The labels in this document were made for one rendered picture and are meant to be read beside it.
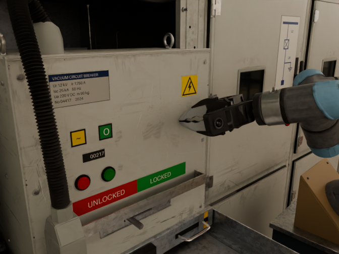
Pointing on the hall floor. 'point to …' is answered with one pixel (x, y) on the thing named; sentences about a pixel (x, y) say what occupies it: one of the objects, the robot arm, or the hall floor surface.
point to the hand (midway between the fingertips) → (181, 121)
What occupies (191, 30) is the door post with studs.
